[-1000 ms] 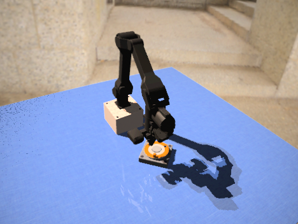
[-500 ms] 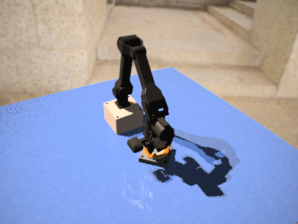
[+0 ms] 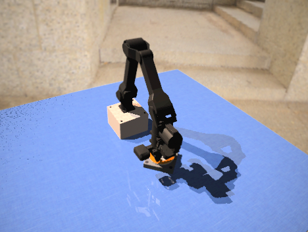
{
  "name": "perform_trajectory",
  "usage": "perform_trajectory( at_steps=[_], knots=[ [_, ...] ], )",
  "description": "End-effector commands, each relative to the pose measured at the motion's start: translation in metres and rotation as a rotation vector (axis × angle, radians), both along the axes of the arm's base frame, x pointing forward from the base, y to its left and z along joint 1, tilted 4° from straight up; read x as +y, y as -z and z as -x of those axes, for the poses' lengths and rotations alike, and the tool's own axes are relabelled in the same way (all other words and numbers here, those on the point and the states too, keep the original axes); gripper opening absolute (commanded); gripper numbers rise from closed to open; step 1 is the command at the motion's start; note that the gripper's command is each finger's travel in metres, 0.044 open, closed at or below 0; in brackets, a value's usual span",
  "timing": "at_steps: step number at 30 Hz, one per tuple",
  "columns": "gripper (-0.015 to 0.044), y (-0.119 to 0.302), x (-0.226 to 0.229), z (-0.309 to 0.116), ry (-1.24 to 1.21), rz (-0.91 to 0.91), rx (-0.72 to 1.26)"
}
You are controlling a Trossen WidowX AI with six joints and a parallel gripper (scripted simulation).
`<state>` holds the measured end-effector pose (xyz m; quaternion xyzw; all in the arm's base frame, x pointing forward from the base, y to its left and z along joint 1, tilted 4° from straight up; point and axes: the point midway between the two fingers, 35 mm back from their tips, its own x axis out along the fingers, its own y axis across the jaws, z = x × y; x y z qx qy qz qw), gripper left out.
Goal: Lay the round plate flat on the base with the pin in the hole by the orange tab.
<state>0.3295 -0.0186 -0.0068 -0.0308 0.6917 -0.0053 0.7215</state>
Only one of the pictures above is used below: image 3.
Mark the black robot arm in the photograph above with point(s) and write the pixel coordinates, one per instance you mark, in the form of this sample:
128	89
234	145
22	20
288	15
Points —
137	51

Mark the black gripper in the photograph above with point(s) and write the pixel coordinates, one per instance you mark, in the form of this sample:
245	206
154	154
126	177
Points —
143	152

